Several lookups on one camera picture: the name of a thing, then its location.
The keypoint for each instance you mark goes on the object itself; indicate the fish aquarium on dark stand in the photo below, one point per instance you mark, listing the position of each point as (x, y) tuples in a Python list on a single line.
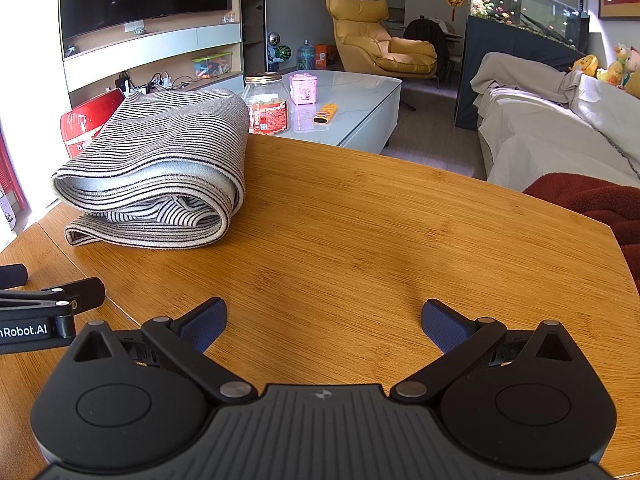
[(520, 35)]

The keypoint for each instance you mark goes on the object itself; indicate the yellow armchair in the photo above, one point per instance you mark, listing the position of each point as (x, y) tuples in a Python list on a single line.
[(360, 25)]

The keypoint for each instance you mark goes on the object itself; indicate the red storage box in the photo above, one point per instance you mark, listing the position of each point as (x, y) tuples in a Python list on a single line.
[(82, 125)]

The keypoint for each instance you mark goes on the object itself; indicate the glass jar with gold lid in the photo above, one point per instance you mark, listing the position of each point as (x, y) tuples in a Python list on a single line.
[(265, 110)]

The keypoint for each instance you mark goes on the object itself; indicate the clear box with green lid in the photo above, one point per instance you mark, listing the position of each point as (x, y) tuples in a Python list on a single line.
[(212, 66)]

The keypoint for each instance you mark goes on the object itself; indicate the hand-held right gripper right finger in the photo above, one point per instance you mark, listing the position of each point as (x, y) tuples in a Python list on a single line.
[(445, 327)]

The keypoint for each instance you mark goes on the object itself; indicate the pink box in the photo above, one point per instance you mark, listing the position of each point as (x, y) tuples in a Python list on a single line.
[(304, 89)]

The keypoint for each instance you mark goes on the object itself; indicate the light grey sofa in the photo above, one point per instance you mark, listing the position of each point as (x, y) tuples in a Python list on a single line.
[(540, 130)]

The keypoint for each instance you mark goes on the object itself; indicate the yellow plush toy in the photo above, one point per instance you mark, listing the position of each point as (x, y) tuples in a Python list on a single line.
[(584, 66)]

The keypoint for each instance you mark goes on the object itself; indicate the black chair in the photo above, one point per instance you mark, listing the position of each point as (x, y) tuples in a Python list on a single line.
[(425, 45)]

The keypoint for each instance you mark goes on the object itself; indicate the yellow cushion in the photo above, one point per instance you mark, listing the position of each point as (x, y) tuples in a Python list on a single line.
[(635, 85)]

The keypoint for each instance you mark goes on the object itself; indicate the blue water bottle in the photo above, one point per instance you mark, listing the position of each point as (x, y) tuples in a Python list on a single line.
[(305, 56)]

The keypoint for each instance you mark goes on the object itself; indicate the orange box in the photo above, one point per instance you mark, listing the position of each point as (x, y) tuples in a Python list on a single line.
[(325, 56)]

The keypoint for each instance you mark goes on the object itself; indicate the striped shirt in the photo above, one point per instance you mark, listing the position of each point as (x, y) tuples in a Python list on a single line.
[(165, 135)]

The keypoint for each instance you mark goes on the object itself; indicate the dark red fleece jacket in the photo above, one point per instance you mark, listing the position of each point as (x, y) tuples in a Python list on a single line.
[(600, 200)]

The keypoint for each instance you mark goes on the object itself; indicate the watermelon ball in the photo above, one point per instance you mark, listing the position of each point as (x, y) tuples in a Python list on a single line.
[(283, 55)]

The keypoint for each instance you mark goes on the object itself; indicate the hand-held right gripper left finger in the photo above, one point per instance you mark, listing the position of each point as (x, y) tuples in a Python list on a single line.
[(205, 322)]

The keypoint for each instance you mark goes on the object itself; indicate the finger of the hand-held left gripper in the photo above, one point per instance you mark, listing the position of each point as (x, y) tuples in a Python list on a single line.
[(12, 275), (85, 292)]

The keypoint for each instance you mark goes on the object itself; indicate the white coffee table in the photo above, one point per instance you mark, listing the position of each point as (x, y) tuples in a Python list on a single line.
[(360, 95)]

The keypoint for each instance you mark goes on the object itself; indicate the chick plush toy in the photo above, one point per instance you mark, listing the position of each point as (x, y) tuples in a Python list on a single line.
[(617, 67)]

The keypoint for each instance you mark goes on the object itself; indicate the beige blanket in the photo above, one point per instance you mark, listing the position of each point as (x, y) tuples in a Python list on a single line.
[(520, 75)]

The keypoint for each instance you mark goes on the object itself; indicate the television wall cabinet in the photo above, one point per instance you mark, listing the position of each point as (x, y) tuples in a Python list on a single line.
[(165, 42)]

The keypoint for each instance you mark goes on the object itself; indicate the silver figure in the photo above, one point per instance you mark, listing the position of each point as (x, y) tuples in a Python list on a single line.
[(273, 42)]

